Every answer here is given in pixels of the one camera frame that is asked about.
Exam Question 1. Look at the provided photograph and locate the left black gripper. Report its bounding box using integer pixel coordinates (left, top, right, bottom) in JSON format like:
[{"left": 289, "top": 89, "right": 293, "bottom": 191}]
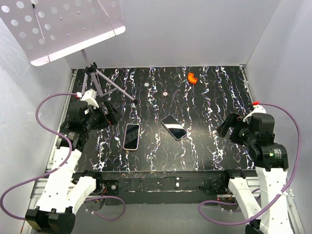
[{"left": 83, "top": 100, "right": 123, "bottom": 132}]

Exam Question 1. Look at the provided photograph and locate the phone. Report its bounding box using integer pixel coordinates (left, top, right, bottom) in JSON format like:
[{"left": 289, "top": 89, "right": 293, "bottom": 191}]
[
  {"left": 161, "top": 115, "right": 187, "bottom": 140},
  {"left": 123, "top": 124, "right": 140, "bottom": 151}
]

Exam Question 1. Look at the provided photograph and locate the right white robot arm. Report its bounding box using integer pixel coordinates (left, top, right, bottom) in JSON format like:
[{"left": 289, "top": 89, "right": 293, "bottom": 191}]
[{"left": 217, "top": 113, "right": 293, "bottom": 234}]

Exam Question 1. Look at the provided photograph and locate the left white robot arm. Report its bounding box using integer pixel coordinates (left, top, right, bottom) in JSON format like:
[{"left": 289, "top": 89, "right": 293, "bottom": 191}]
[{"left": 25, "top": 99, "right": 121, "bottom": 234}]

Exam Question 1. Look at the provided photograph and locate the orange curved plastic part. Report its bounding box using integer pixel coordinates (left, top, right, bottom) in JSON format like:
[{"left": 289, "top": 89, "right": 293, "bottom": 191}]
[{"left": 187, "top": 72, "right": 198, "bottom": 85}]

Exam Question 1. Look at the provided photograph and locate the perforated white music stand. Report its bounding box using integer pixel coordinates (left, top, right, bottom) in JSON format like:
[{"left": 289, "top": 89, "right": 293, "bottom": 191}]
[{"left": 0, "top": 0, "right": 126, "bottom": 97}]

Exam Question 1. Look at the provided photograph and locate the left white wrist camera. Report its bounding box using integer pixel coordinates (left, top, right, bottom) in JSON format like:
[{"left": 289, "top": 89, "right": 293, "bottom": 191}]
[{"left": 75, "top": 89, "right": 99, "bottom": 109}]

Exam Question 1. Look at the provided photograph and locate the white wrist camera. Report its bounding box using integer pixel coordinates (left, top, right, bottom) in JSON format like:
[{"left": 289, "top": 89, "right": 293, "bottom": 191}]
[
  {"left": 243, "top": 101, "right": 266, "bottom": 123},
  {"left": 75, "top": 89, "right": 99, "bottom": 109}
]

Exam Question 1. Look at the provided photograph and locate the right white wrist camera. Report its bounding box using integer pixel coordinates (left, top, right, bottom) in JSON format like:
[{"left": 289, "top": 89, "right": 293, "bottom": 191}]
[{"left": 243, "top": 101, "right": 266, "bottom": 123}]

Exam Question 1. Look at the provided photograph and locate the black front mounting rail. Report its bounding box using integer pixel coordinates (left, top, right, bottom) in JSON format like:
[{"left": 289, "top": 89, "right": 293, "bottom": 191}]
[{"left": 73, "top": 170, "right": 256, "bottom": 205}]

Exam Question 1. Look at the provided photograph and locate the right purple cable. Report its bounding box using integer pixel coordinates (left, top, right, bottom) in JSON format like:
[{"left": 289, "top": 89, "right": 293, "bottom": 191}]
[{"left": 197, "top": 102, "right": 301, "bottom": 226}]

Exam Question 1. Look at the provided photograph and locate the purple cable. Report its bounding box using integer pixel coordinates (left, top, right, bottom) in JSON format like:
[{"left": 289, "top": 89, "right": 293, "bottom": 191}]
[
  {"left": 0, "top": 92, "right": 126, "bottom": 221},
  {"left": 197, "top": 102, "right": 301, "bottom": 226}
]

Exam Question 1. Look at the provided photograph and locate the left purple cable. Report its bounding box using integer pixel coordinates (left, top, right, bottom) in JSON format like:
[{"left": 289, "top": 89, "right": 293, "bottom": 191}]
[{"left": 0, "top": 92, "right": 126, "bottom": 221}]

